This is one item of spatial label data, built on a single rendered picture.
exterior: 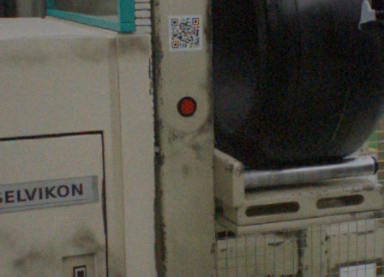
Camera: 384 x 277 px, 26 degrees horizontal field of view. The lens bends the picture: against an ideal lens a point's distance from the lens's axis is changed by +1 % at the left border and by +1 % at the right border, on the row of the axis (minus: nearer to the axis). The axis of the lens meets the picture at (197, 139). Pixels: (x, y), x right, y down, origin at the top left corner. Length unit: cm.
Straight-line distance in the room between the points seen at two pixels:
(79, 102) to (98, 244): 19
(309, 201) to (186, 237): 29
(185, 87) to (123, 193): 75
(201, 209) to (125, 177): 80
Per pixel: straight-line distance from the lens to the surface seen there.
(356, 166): 191
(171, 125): 180
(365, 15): 167
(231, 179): 175
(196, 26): 179
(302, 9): 168
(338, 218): 190
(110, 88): 105
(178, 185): 183
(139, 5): 176
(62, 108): 103
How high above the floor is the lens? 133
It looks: 11 degrees down
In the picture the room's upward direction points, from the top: 1 degrees counter-clockwise
